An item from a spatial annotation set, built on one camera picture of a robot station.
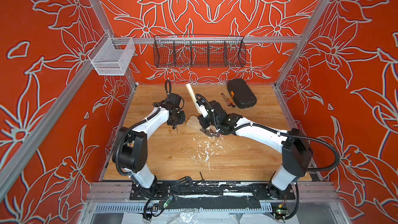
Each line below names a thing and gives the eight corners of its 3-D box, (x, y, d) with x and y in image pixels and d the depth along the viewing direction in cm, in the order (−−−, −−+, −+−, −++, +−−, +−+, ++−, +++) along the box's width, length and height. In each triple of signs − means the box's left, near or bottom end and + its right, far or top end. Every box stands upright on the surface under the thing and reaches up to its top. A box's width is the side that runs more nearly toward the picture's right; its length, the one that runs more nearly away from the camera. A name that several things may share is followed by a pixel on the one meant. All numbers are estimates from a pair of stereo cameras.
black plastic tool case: (236, 109, 106) (238, 104, 102) (225, 85, 122) (226, 80, 117) (255, 105, 108) (258, 100, 104) (241, 82, 124) (243, 77, 119)
